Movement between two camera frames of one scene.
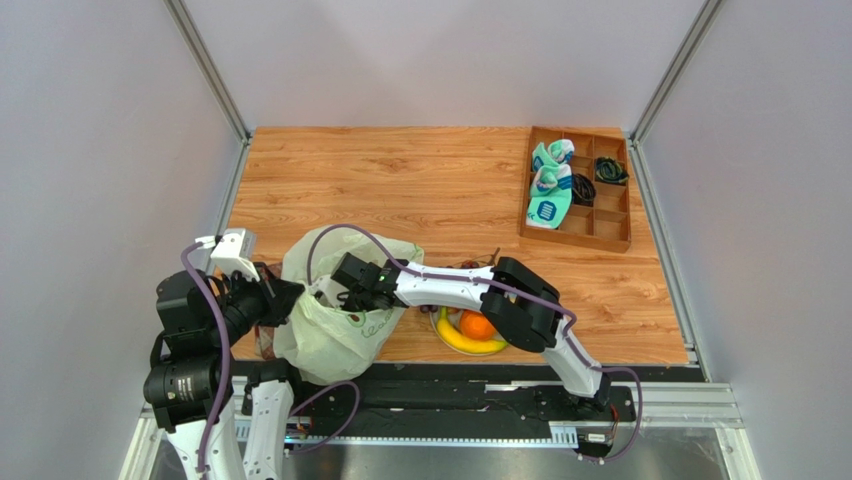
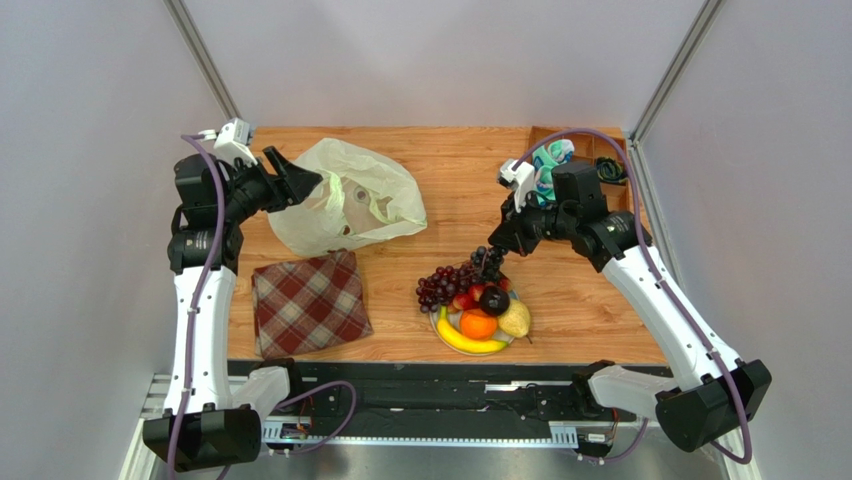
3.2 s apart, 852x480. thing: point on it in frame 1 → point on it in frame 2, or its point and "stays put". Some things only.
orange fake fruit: (476, 326) stays put
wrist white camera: (328, 289) → (521, 180)
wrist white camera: (234, 249) → (231, 141)
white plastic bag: (321, 340) → (362, 197)
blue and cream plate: (455, 318) stays put
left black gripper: (281, 294) → (299, 182)
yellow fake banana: (460, 344) stays put
